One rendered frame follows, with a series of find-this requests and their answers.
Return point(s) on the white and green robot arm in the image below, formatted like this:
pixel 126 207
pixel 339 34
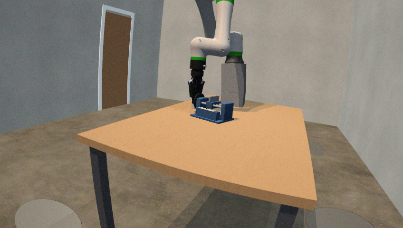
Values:
pixel 218 40

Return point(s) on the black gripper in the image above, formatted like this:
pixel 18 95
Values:
pixel 196 84

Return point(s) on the blue bench vise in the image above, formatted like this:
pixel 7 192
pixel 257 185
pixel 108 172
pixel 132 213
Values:
pixel 204 105

